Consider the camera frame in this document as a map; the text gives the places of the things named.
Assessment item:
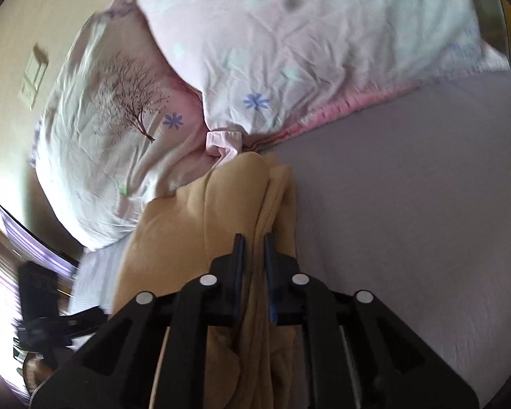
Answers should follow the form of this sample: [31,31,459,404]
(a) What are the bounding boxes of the tree print white pillow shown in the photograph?
[26,0,216,252]

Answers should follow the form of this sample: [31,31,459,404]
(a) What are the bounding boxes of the small pink cloth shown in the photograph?
[205,130,244,159]

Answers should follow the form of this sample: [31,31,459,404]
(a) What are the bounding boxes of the purple curtain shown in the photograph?
[0,202,81,312]

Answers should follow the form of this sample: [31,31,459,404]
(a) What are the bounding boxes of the beige wall switch plate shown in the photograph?
[18,43,50,110]

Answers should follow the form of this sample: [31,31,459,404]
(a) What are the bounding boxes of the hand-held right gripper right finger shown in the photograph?
[263,232,480,409]

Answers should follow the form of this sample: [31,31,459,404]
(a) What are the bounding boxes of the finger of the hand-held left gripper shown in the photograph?
[62,306,109,335]

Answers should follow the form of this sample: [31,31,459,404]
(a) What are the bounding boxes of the lilac bed sheet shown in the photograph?
[255,67,511,409]

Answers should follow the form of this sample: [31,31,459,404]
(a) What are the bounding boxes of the tan yellow garment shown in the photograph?
[111,151,313,409]

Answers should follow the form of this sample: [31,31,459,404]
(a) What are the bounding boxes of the wooden headboard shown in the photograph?
[466,0,511,69]

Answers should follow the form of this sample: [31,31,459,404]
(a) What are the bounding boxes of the white striped sheet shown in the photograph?
[69,245,126,318]

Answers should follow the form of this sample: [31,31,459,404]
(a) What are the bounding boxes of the blue flower white pillow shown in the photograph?
[100,0,511,150]

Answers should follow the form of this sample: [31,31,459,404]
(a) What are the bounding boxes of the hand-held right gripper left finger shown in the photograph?
[32,233,248,409]

